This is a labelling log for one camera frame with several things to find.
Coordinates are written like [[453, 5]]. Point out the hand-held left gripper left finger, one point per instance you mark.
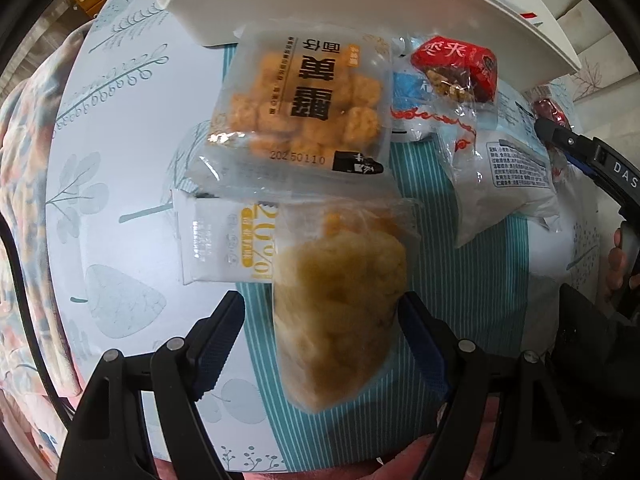
[[220, 340]]

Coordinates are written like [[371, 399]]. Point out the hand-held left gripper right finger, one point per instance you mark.
[[422, 345]]

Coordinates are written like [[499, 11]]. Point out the white plastic storage bin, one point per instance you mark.
[[300, 5]]

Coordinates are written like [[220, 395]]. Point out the orange puff snack packet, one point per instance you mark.
[[300, 110]]

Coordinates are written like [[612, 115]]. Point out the blue white snack packet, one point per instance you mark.
[[410, 92]]

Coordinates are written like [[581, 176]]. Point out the large white snack packet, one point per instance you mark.
[[505, 185]]

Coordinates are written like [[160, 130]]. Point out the striped teal placemat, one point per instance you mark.
[[450, 285]]

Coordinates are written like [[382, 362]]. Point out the person's right hand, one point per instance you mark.
[[617, 270]]

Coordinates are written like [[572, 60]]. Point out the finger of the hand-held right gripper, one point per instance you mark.
[[555, 132], [582, 166]]

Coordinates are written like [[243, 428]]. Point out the cream leaf print curtain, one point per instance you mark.
[[610, 25]]

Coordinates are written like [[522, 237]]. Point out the red date candy packet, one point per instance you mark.
[[547, 110]]

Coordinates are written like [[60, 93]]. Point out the small white sachet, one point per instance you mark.
[[220, 240]]

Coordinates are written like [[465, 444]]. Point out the leaf print tablecloth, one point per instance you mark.
[[125, 160]]

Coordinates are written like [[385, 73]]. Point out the clear yellow puffs packet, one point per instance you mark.
[[340, 320]]

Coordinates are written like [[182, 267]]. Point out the red walnut date packet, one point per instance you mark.
[[450, 67]]

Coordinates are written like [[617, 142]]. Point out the floral fleece blanket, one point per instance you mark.
[[25, 160]]

